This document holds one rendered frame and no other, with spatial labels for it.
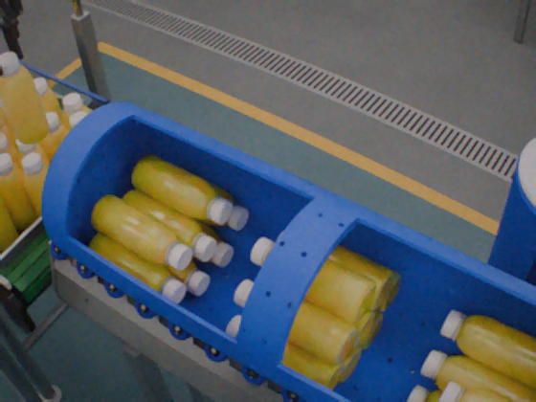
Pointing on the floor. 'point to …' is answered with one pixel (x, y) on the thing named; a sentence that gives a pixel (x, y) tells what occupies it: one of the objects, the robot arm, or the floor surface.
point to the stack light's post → (90, 55)
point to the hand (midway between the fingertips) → (2, 49)
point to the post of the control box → (17, 378)
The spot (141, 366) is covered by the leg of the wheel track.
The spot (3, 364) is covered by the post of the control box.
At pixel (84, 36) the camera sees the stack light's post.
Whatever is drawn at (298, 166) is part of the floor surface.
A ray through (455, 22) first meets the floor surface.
